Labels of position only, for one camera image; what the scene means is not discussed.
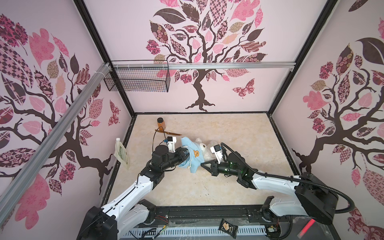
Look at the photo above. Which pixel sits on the white green pouch bottle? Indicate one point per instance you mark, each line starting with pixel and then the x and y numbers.
pixel 121 154

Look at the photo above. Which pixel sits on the aluminium frame bar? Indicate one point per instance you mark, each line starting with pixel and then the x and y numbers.
pixel 203 66
pixel 22 181

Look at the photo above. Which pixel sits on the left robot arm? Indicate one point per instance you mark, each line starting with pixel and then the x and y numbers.
pixel 113 220

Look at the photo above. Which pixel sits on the light blue bear hoodie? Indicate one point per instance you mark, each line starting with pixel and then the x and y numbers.
pixel 195 158

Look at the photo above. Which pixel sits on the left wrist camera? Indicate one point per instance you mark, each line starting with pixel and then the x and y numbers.
pixel 171 142

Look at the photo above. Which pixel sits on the pink marker pen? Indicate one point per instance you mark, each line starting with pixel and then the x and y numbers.
pixel 306 228

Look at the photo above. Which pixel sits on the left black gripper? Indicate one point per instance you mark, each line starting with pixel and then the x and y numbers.
pixel 181 156

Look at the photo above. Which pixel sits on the small dark snack packet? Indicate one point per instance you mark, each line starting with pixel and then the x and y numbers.
pixel 228 228

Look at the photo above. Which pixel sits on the black wire basket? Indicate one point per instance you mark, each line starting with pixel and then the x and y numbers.
pixel 139 76

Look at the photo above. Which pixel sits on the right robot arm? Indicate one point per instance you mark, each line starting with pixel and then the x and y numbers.
pixel 304 195

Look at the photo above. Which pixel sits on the brown wooden spoon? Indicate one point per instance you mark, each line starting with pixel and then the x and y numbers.
pixel 168 133

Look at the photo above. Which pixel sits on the rear aluminium frame bar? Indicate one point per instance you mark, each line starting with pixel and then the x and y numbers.
pixel 203 66

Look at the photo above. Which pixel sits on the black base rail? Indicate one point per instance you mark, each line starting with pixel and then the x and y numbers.
pixel 194 214

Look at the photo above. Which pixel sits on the white slotted cable duct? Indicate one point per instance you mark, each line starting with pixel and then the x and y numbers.
pixel 190 232

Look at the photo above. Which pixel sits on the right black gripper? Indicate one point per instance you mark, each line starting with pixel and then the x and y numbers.
pixel 214 169

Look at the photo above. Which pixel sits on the amber bottle black cap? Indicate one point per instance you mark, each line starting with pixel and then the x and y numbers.
pixel 161 124

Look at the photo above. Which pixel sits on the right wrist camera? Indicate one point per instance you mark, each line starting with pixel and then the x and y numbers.
pixel 217 151

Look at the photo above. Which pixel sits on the white teddy bear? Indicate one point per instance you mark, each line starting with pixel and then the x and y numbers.
pixel 205 149

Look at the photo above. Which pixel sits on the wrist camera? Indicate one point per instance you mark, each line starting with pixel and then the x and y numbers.
pixel 171 142
pixel 217 151

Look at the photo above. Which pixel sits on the left aluminium frame bar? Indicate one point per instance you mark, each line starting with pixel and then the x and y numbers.
pixel 22 181

